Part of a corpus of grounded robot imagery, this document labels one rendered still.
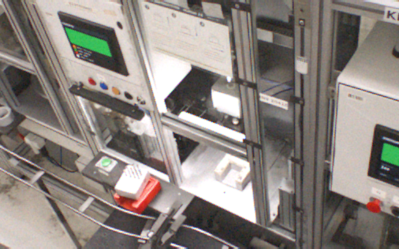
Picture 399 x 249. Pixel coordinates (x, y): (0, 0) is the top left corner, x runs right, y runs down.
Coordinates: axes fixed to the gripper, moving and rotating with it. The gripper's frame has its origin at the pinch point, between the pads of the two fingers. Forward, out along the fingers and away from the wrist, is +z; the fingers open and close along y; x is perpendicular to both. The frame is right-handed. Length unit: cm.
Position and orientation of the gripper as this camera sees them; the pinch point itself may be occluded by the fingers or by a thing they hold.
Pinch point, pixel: (177, 214)
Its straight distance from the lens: 191.6
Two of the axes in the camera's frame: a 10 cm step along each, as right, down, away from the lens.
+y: -1.4, -6.7, -7.3
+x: -8.2, -3.3, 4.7
